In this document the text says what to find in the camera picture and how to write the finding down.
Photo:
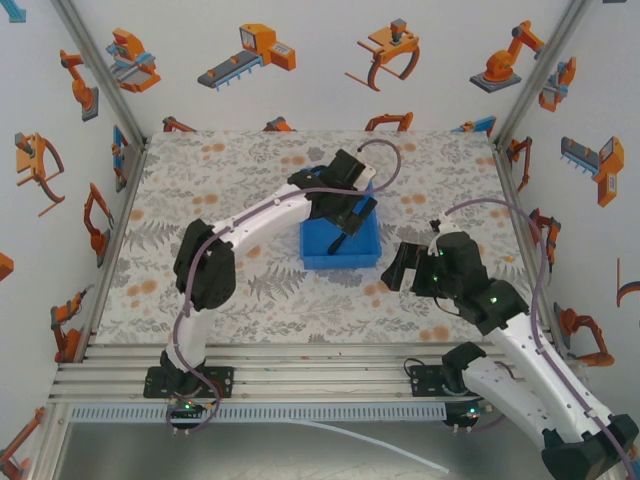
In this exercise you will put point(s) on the blue plastic bin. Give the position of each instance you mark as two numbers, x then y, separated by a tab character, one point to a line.
350	252

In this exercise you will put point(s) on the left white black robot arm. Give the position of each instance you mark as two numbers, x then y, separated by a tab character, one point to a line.
205	270

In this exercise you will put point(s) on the aluminium frame post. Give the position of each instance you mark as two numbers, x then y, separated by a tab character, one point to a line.
540	75
100	75

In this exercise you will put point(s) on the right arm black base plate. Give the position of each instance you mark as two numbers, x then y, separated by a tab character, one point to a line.
425	380

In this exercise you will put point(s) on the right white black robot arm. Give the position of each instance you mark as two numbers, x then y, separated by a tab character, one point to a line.
530	360

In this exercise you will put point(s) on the white plastic strip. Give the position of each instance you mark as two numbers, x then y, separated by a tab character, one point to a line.
380	442

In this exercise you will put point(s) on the aluminium table rail profiles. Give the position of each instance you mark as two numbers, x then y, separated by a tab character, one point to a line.
320	365

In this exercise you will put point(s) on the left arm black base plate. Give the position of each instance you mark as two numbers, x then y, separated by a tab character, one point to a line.
220	381

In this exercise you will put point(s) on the floral patterned table mat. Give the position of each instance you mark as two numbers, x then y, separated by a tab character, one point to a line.
210	165

